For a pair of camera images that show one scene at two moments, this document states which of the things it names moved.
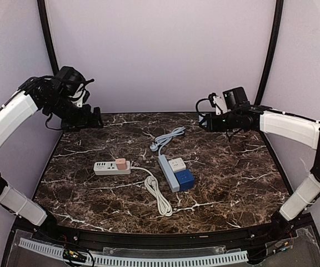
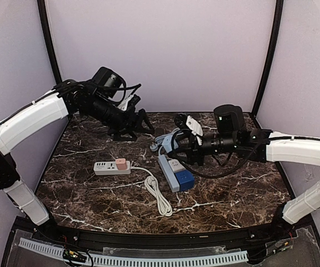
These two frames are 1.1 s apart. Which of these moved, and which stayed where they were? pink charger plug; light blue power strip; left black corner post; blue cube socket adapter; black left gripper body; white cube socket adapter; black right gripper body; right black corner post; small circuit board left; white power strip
Moved: black left gripper body; black right gripper body
Stayed: right black corner post; white cube socket adapter; small circuit board left; left black corner post; white power strip; light blue power strip; blue cube socket adapter; pink charger plug
